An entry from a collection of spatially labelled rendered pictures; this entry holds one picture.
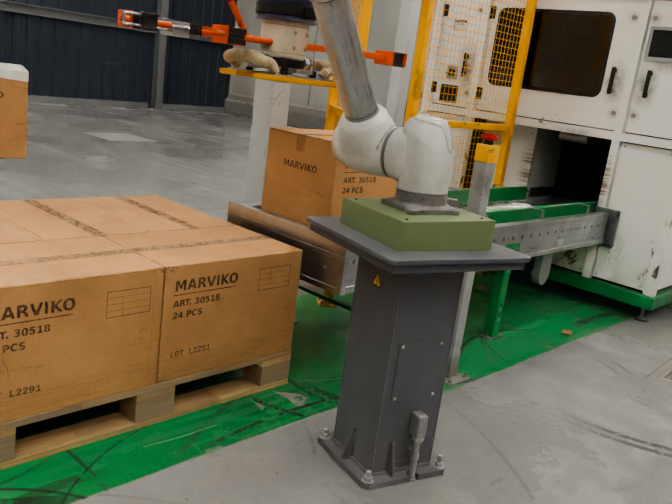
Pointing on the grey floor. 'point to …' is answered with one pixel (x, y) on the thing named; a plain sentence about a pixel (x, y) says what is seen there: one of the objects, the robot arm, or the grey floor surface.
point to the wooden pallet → (140, 409)
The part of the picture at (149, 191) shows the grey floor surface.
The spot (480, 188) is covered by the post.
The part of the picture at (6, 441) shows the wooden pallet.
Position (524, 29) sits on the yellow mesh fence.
